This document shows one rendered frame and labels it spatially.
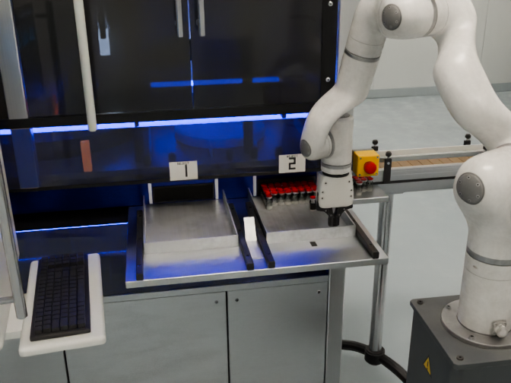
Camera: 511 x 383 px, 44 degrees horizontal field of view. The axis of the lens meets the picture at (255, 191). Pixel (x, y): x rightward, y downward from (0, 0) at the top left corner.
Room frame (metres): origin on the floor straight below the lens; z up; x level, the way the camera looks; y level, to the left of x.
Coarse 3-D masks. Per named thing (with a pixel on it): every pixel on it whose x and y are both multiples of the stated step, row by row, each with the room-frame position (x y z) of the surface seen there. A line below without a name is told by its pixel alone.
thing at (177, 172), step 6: (174, 162) 1.80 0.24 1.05; (180, 162) 1.80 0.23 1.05; (186, 162) 1.81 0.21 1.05; (192, 162) 1.81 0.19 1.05; (174, 168) 1.80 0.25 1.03; (180, 168) 1.80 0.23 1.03; (192, 168) 1.81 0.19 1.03; (174, 174) 1.80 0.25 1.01; (180, 174) 1.80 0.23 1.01; (192, 174) 1.81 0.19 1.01; (174, 180) 1.80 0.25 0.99
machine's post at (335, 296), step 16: (352, 0) 1.89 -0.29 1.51; (352, 16) 1.89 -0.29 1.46; (336, 48) 1.90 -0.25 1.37; (336, 64) 1.89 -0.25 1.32; (336, 80) 1.89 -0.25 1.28; (352, 112) 1.89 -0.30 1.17; (336, 272) 1.89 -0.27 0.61; (336, 288) 1.89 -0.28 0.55; (336, 304) 1.89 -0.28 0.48; (336, 320) 1.89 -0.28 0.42; (336, 336) 1.89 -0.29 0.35; (336, 352) 1.89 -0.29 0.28; (336, 368) 1.89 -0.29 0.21
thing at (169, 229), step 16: (144, 208) 1.78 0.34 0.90; (160, 208) 1.83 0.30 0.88; (176, 208) 1.83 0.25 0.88; (192, 208) 1.83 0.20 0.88; (208, 208) 1.83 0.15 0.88; (224, 208) 1.83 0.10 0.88; (144, 224) 1.65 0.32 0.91; (160, 224) 1.71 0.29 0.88; (176, 224) 1.71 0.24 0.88; (192, 224) 1.71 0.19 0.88; (208, 224) 1.71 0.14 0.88; (224, 224) 1.71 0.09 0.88; (144, 240) 1.54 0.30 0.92; (160, 240) 1.61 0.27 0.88; (176, 240) 1.54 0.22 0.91; (192, 240) 1.55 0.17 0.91; (208, 240) 1.56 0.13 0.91; (224, 240) 1.56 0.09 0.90
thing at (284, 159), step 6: (282, 156) 1.85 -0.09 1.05; (288, 156) 1.86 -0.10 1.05; (294, 156) 1.86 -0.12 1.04; (300, 156) 1.86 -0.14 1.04; (282, 162) 1.85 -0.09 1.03; (288, 162) 1.86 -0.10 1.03; (300, 162) 1.86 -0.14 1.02; (282, 168) 1.85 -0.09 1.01; (288, 168) 1.86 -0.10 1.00; (300, 168) 1.86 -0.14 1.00
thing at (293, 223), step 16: (256, 208) 1.75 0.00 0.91; (272, 208) 1.82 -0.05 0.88; (288, 208) 1.82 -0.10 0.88; (304, 208) 1.82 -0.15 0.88; (272, 224) 1.71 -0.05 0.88; (288, 224) 1.70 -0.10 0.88; (304, 224) 1.70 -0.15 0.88; (320, 224) 1.70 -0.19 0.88; (352, 224) 1.64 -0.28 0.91; (272, 240) 1.59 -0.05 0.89; (288, 240) 1.59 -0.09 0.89; (304, 240) 1.60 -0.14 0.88
